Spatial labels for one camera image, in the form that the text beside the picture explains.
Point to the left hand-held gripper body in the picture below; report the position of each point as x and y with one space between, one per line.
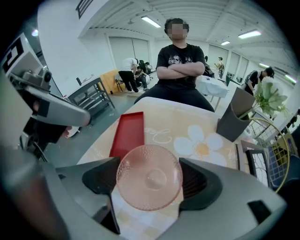
25 68

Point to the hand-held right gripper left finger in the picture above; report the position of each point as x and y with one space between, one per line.
77 187

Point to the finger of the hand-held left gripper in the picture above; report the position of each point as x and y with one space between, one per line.
61 109

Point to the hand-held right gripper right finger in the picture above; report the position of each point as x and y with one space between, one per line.
229 199

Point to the red rectangular tray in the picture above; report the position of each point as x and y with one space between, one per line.
129 133

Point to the pink glass cup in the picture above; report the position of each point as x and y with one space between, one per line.
150 177

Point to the black metal shelf rack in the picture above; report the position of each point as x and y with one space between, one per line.
91 96

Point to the framed tablet on books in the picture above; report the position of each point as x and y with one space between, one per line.
241 152

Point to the yellow wooden platform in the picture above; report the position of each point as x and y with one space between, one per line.
109 80

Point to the blue chair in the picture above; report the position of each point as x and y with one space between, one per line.
294 159

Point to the dark brown paper box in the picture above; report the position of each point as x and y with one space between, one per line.
234 117

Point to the beige checked flower tablecloth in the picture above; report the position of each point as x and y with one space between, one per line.
182 122

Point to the white artificial flowers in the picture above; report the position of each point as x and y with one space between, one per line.
269 96

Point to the white cloth table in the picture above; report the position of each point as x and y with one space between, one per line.
213 87

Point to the ceiling light panel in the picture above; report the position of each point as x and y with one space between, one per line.
150 21
249 34

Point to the black picture frame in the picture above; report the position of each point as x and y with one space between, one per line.
257 166

